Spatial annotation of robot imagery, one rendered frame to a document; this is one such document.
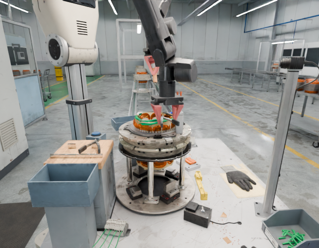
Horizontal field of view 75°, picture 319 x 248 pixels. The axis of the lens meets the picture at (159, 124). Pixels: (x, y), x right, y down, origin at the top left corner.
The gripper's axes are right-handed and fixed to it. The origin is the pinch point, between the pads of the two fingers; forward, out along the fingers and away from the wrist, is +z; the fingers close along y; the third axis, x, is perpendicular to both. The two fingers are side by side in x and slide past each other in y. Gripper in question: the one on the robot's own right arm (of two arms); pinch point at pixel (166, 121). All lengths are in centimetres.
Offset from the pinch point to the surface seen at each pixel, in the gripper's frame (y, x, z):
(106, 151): -21.9, 4.2, 10.9
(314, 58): 870, 585, -41
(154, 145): -3.9, 2.7, 10.2
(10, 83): -123, 252, 6
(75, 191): -31.9, -12.6, 14.6
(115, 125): -14.2, 38.2, 11.5
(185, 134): 9.7, 4.0, 7.5
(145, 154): -6.9, 4.2, 14.0
